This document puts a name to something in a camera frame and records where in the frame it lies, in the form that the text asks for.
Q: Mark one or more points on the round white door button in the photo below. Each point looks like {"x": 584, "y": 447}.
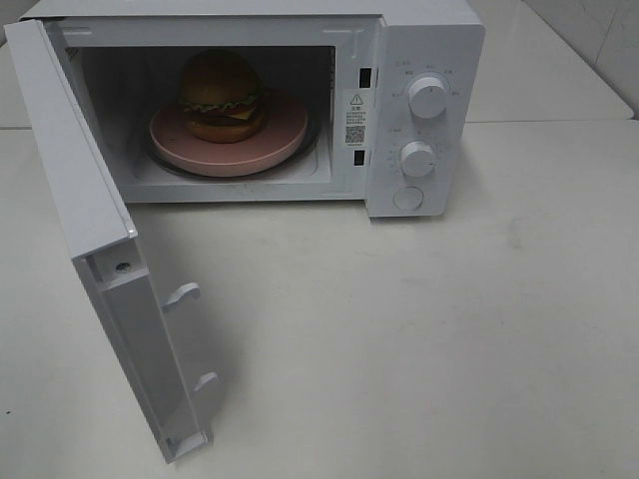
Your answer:
{"x": 408, "y": 199}

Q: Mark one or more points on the pink round plate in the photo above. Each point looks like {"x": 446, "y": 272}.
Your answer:
{"x": 286, "y": 125}

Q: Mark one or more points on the toy hamburger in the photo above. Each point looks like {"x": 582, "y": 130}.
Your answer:
{"x": 222, "y": 97}

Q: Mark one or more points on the glass microwave turntable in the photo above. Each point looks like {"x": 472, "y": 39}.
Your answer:
{"x": 302, "y": 162}

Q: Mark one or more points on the lower white control knob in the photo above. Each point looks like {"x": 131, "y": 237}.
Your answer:
{"x": 417, "y": 159}

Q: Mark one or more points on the white control knob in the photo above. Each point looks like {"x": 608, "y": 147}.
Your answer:
{"x": 427, "y": 95}
{"x": 417, "y": 159}

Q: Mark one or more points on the warning label sticker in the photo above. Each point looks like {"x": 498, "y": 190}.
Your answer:
{"x": 355, "y": 109}

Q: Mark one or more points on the white microwave oven body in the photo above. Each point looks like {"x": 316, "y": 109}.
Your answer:
{"x": 132, "y": 53}

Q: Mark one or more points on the upper white control knob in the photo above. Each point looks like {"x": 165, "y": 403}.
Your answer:
{"x": 427, "y": 95}

